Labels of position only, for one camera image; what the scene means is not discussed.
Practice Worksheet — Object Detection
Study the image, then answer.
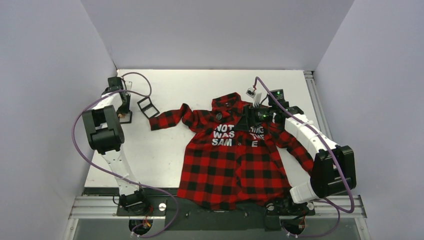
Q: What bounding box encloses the red black plaid shirt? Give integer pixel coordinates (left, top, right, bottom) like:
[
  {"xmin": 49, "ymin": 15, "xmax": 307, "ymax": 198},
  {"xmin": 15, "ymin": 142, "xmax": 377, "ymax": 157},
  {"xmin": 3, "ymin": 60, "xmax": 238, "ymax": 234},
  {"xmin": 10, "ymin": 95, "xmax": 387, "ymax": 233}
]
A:
[{"xmin": 149, "ymin": 92, "xmax": 314, "ymax": 210}]

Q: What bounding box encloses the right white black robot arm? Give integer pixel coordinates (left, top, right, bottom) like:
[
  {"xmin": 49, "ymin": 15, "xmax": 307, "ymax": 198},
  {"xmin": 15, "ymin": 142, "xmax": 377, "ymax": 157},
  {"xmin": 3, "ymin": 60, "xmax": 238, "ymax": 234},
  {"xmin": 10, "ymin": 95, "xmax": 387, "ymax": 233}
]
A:
[{"xmin": 235, "ymin": 87, "xmax": 357, "ymax": 214}]

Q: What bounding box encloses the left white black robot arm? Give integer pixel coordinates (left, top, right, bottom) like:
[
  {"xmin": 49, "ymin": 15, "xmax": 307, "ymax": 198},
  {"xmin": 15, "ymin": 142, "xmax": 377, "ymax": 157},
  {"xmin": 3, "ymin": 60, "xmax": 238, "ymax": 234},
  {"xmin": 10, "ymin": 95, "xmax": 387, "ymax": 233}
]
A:
[{"xmin": 82, "ymin": 76, "xmax": 151, "ymax": 215}]

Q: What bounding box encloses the round grey shirt badge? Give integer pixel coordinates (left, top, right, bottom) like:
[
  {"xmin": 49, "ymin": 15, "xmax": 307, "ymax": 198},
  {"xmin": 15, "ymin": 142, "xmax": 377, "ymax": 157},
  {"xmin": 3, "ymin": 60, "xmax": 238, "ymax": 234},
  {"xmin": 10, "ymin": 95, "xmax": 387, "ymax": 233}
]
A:
[{"xmin": 215, "ymin": 112, "xmax": 223, "ymax": 121}]

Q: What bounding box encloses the black frame stand left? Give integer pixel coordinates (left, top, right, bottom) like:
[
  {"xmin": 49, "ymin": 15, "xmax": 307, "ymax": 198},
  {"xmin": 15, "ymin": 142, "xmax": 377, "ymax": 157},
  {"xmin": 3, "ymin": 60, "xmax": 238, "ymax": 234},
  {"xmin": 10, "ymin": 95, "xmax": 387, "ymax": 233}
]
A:
[{"xmin": 117, "ymin": 110, "xmax": 133, "ymax": 125}]

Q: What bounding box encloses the black frame stand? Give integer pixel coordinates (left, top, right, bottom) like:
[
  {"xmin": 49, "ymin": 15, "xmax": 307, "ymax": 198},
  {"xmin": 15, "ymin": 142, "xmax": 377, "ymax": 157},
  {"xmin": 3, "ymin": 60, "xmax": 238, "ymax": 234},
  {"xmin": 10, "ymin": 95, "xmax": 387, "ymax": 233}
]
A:
[
  {"xmin": 136, "ymin": 97, "xmax": 160, "ymax": 119},
  {"xmin": 117, "ymin": 110, "xmax": 133, "ymax": 125}
]

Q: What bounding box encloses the black frame stand right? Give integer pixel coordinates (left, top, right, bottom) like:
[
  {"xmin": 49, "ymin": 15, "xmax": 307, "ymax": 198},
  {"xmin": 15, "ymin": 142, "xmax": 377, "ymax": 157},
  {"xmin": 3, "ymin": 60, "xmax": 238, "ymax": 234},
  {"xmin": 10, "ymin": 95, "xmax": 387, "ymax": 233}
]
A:
[{"xmin": 136, "ymin": 97, "xmax": 160, "ymax": 119}]

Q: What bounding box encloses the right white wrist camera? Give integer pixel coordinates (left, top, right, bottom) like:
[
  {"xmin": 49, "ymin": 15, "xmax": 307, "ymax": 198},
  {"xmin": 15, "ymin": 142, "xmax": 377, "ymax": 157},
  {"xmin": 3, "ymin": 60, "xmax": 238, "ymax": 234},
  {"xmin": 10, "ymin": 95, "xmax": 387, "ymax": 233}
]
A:
[{"xmin": 246, "ymin": 86, "xmax": 262, "ymax": 108}]

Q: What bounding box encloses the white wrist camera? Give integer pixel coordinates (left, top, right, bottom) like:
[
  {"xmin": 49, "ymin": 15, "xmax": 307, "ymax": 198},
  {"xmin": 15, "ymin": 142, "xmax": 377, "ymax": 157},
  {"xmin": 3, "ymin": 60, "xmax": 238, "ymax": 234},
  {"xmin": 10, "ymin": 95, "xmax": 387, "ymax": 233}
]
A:
[
  {"xmin": 123, "ymin": 80, "xmax": 133, "ymax": 90},
  {"xmin": 246, "ymin": 86, "xmax": 262, "ymax": 108}
]

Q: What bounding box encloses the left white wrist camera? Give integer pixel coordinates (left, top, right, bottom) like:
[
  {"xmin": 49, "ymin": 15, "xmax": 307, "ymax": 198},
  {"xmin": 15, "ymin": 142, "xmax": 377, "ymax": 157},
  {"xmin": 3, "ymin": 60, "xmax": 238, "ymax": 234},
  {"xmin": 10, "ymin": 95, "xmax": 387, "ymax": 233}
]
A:
[{"xmin": 123, "ymin": 80, "xmax": 133, "ymax": 90}]

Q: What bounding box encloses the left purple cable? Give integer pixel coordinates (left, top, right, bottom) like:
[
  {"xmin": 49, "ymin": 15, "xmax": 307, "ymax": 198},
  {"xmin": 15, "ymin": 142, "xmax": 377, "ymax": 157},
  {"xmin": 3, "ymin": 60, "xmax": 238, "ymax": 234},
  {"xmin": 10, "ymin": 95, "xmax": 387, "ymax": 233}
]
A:
[{"xmin": 71, "ymin": 72, "xmax": 180, "ymax": 239}]

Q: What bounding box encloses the purple cable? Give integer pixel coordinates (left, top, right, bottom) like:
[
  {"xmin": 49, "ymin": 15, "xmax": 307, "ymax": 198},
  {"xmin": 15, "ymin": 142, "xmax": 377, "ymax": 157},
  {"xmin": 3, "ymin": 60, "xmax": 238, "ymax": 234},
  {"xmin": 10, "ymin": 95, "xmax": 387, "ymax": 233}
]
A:
[
  {"xmin": 254, "ymin": 76, "xmax": 356, "ymax": 239},
  {"xmin": 71, "ymin": 72, "xmax": 180, "ymax": 239}
]

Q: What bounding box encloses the aluminium front rail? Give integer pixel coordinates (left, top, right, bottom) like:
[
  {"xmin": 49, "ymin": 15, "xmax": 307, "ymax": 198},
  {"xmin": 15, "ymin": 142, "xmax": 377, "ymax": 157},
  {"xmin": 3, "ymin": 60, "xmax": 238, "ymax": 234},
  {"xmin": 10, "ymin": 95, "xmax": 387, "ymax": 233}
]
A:
[{"xmin": 68, "ymin": 195, "xmax": 367, "ymax": 220}]

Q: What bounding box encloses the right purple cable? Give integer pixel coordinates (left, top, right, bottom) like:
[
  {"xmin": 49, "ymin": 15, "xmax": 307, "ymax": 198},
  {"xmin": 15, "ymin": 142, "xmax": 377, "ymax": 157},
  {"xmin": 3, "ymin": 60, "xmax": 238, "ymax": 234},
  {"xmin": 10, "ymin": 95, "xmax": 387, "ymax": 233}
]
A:
[{"xmin": 254, "ymin": 76, "xmax": 356, "ymax": 239}]

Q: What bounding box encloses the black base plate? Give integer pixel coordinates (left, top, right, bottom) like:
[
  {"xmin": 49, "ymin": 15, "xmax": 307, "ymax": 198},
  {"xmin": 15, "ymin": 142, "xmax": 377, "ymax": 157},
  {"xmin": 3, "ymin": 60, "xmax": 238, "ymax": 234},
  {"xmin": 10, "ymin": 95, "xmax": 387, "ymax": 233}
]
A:
[{"xmin": 114, "ymin": 188, "xmax": 316, "ymax": 235}]

